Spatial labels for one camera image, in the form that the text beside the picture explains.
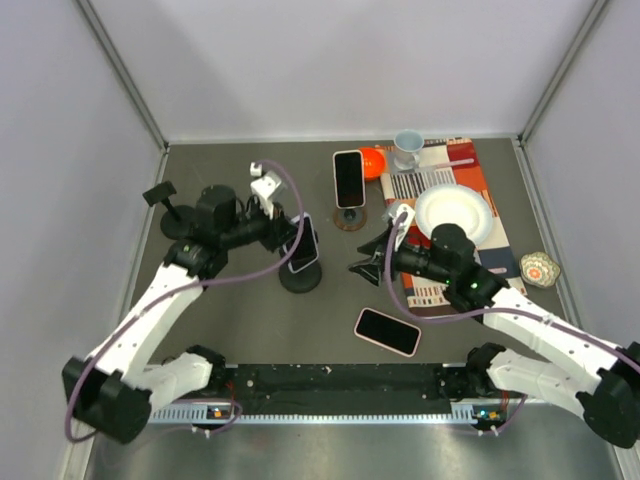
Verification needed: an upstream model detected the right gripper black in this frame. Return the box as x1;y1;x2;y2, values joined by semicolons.
349;226;454;287

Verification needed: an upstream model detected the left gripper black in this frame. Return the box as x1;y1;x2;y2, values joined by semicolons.
220;198;302;252

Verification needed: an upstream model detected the phone with lavender case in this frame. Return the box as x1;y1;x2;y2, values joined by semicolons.
287;212;319;274

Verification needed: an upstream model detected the black clamp phone stand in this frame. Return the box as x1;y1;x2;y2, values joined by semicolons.
278;262;322;294

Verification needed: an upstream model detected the phone with pink case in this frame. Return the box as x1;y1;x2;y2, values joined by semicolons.
354;308;422;358

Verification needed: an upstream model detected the phone with white case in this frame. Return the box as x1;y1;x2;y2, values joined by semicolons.
333;150;366;209

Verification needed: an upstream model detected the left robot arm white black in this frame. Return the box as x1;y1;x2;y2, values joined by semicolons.
62;172;302;444

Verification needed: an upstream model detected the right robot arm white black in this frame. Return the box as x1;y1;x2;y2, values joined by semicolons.
348;224;639;449

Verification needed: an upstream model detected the wooden base phone stand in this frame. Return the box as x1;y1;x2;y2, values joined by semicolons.
333;207;367;232

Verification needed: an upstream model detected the white plate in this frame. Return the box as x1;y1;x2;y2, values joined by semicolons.
414;184;493;246

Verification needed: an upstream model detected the orange bowl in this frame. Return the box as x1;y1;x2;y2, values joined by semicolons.
359;147;386;182

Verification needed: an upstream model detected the patchwork placemat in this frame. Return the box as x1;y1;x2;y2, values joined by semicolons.
374;138;527;317

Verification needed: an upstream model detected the light blue cup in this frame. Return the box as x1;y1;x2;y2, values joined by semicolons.
394;130;424;170

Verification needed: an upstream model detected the small patterned bowl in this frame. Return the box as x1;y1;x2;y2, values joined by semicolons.
519;252;561;289

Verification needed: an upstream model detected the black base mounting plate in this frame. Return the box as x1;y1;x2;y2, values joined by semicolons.
169;363;506;416

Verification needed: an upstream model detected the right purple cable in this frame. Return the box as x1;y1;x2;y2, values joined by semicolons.
383;212;640;435

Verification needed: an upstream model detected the purple cable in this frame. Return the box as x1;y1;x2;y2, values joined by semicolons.
383;212;640;435
64;159;306;444

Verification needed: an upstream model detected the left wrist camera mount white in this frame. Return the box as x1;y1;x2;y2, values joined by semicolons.
249;162;285;220

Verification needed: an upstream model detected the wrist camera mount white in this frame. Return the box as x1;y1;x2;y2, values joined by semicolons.
382;201;416;251
249;162;285;220

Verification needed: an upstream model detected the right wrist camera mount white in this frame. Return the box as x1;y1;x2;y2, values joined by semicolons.
382;201;416;251

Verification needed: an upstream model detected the pink handled knife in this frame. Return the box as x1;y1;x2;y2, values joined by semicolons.
419;158;475;170

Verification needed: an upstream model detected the slotted cable duct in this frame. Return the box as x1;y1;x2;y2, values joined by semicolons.
149;402;503;426

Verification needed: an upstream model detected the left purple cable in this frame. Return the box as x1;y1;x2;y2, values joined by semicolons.
64;159;306;444

